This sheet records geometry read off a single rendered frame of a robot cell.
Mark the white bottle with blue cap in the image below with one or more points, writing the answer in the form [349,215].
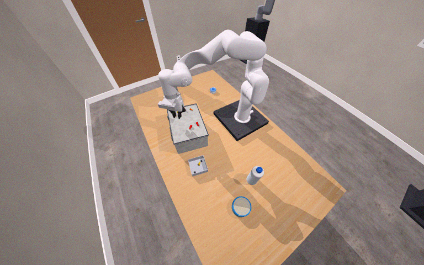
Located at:
[255,175]

